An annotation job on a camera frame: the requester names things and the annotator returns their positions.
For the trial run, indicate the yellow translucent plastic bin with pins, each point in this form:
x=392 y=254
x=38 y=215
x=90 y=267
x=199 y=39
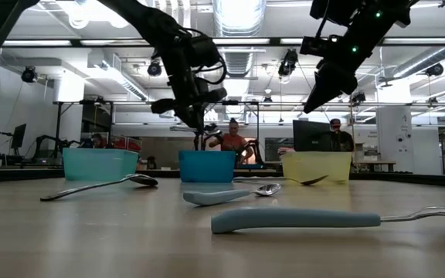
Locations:
x=315 y=164

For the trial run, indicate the blue plastic bin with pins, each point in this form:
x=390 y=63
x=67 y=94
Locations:
x=207 y=166

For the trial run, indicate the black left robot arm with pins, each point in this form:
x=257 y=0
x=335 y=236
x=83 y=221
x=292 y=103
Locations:
x=149 y=23

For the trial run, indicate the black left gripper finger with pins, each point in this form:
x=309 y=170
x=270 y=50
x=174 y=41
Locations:
x=189 y=117
x=201 y=117

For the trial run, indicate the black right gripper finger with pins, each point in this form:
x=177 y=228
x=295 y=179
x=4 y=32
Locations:
x=334 y=83

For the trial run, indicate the black background rig frame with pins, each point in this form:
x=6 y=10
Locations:
x=265 y=102

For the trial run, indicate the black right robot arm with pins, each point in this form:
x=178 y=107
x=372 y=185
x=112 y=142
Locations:
x=404 y=11

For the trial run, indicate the black monitor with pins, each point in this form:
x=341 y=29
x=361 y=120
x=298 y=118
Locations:
x=309 y=135
x=18 y=135

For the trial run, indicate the person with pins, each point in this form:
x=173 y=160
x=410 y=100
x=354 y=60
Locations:
x=98 y=141
x=233 y=143
x=340 y=139

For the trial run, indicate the teal translucent plastic bin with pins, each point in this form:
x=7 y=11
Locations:
x=99 y=164

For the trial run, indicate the black overhead beam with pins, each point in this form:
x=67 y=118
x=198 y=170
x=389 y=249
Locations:
x=91 y=41

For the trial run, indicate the black metal spoon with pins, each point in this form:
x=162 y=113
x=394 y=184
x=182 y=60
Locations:
x=143 y=180

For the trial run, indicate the silver ventilation duct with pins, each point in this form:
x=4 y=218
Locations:
x=238 y=62

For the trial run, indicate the black ceiling spotlight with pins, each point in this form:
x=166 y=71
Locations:
x=29 y=74
x=154 y=69
x=435 y=69
x=286 y=67
x=359 y=98

